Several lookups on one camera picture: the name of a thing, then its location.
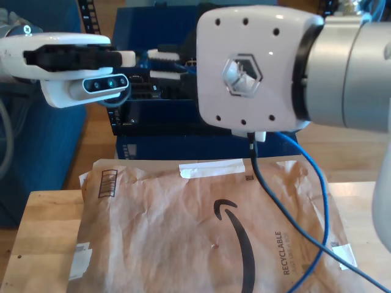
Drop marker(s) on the black rack server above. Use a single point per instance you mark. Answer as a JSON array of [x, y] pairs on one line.
[[143, 91]]

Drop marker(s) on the dark blue box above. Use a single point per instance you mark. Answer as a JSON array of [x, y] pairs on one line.
[[183, 146]]

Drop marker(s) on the blue sofa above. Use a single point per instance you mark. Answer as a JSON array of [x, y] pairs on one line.
[[46, 146]]

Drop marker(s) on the brown paper mailer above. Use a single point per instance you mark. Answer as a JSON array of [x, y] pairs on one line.
[[152, 229]]

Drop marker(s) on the blue network switch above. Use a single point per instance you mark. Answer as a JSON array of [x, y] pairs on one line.
[[146, 27]]

